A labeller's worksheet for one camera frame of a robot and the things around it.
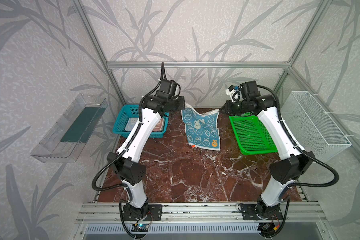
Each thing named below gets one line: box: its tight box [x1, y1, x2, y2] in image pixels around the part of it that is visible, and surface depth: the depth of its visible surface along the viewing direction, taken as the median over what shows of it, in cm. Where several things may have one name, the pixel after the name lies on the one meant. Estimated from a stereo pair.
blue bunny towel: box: [181, 103, 221, 151], surface depth 102 cm
